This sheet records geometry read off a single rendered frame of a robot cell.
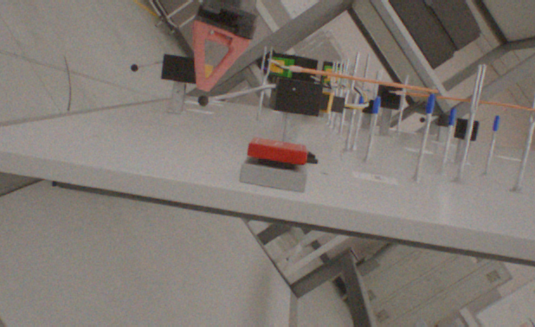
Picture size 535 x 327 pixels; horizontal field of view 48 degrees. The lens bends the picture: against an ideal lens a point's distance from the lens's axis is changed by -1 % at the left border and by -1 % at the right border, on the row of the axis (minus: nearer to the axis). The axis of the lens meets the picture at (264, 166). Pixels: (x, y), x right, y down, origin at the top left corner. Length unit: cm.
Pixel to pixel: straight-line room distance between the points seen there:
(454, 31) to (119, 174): 144
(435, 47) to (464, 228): 135
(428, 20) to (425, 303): 647
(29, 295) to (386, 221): 37
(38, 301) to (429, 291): 749
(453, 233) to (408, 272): 746
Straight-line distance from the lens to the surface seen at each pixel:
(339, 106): 76
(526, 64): 180
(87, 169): 50
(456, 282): 805
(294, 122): 75
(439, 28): 183
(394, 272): 794
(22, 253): 69
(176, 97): 108
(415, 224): 49
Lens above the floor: 115
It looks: 8 degrees down
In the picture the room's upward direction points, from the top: 56 degrees clockwise
